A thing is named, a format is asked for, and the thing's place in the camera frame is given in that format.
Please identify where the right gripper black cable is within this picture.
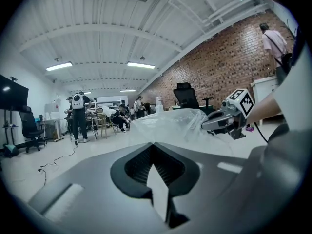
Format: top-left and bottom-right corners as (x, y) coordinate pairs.
(253, 122), (269, 143)

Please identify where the white table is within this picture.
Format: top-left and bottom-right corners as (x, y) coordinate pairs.
(251, 76), (281, 127)

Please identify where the black shoulder bag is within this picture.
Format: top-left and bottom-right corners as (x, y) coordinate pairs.
(280, 52), (293, 74)

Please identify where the black television stand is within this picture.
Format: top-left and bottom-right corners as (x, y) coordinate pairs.
(2, 110), (19, 146)

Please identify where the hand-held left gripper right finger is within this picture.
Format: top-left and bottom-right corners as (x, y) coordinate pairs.
(153, 142), (254, 229)

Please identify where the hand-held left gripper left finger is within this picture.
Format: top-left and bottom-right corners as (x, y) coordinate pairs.
(28, 142), (169, 230)

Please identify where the black hairpin-leg table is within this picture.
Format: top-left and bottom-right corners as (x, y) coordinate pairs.
(65, 111), (100, 141)

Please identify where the white tall appliance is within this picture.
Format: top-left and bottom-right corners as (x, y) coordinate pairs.
(155, 96), (165, 114)

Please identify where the white desk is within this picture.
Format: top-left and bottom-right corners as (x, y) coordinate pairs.
(44, 103), (65, 141)

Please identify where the clear plastic bin bag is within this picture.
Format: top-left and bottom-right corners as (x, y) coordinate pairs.
(128, 107), (244, 157)

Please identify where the wooden stool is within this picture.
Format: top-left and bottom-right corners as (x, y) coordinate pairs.
(97, 113), (117, 139)

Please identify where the black cable with adapter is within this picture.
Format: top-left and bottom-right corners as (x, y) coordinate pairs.
(38, 140), (79, 173)

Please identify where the black tall office chair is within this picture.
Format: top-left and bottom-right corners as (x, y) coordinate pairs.
(173, 82), (217, 116)

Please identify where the person's right forearm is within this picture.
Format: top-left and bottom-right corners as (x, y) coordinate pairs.
(245, 91), (285, 125)

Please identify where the white shelving rack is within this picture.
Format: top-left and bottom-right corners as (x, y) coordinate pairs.
(94, 96), (129, 112)

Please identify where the person's short-sleeved shirt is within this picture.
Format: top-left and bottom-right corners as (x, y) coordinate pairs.
(276, 25), (312, 121)

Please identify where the white hard-shell rucksack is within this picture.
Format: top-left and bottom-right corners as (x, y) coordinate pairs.
(72, 93), (85, 110)

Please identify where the black television screen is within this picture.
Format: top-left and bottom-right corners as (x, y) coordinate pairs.
(0, 74), (29, 112)

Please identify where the white plastic bag pile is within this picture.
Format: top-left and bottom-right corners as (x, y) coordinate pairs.
(101, 105), (117, 118)

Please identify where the long black cable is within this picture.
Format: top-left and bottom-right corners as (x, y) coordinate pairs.
(40, 169), (48, 189)

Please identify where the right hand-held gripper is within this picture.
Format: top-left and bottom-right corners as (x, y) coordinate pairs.
(201, 88), (255, 140)

